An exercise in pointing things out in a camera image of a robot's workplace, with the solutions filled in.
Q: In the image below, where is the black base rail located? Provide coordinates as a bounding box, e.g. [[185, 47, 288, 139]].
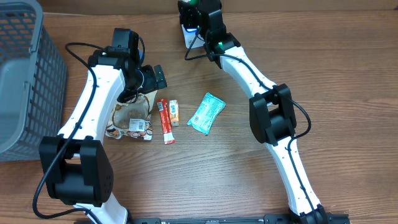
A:
[[133, 213, 351, 224]]

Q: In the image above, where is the red snack packet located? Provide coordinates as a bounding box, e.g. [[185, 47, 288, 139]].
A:
[[157, 98, 175, 144]]

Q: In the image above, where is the teal orange soup packet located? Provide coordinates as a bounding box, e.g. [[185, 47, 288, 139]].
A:
[[187, 92, 226, 135]]

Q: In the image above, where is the green white cup container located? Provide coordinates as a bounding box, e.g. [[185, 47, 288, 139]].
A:
[[186, 0, 200, 6]]

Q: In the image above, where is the orange Kleenex tissue pack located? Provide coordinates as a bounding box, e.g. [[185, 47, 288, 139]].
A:
[[169, 100, 180, 127]]

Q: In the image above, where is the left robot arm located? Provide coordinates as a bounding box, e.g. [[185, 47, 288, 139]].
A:
[[32, 28, 167, 223]]

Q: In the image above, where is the white barcode scanner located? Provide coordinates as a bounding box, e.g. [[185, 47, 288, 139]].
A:
[[182, 25, 205, 49]]

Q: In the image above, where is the grey plastic mesh basket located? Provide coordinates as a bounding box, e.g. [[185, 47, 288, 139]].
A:
[[1, 0, 68, 162]]

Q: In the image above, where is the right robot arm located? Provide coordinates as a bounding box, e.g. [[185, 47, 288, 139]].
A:
[[177, 1, 329, 223]]

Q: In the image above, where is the white brown snack bag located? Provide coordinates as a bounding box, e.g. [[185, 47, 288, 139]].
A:
[[105, 90, 157, 141]]

